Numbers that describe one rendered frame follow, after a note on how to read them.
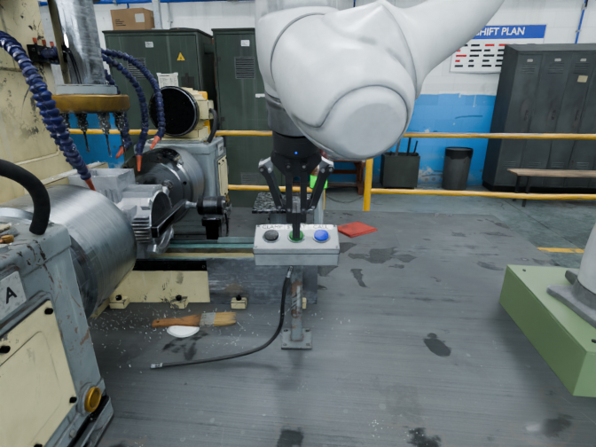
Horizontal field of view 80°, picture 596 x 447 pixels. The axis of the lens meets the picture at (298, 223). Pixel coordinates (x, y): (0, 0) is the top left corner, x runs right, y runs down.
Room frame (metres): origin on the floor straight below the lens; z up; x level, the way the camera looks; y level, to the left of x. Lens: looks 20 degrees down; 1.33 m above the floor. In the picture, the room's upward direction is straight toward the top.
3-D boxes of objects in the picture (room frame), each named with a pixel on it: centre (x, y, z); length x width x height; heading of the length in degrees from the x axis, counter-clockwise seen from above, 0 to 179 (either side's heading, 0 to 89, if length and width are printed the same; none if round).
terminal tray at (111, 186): (0.92, 0.51, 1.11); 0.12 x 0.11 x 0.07; 90
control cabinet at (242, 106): (4.17, 0.48, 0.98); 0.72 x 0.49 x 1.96; 84
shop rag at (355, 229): (1.41, -0.24, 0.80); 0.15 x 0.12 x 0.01; 124
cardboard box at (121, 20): (4.34, 1.73, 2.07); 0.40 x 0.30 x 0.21; 76
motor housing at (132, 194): (0.92, 0.47, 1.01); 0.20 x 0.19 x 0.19; 90
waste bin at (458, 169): (5.32, -2.37, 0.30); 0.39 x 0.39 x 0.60
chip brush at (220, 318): (0.76, 0.26, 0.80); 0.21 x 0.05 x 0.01; 97
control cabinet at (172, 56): (4.27, 1.48, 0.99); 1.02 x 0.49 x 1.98; 84
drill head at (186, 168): (1.25, 0.47, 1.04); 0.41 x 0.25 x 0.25; 0
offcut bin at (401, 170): (5.34, -1.53, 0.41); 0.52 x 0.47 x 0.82; 84
